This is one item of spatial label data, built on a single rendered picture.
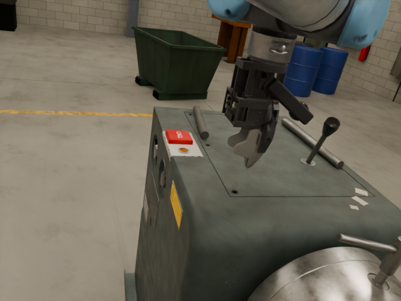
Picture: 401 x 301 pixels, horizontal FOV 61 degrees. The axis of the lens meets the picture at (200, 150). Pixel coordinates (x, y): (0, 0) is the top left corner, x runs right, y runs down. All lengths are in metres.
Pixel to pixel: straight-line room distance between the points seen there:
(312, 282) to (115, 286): 1.64
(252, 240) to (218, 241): 0.06
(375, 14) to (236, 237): 0.39
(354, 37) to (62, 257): 2.11
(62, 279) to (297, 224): 1.71
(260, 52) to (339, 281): 0.38
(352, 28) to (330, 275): 0.38
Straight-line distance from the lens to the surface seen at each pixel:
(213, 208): 0.62
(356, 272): 0.63
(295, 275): 0.62
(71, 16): 10.17
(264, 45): 0.58
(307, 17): 0.36
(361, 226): 0.75
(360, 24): 0.41
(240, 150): 0.64
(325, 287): 0.60
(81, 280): 2.18
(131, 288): 1.42
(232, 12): 0.47
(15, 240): 2.48
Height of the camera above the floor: 1.60
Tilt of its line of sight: 26 degrees down
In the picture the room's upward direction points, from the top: 11 degrees clockwise
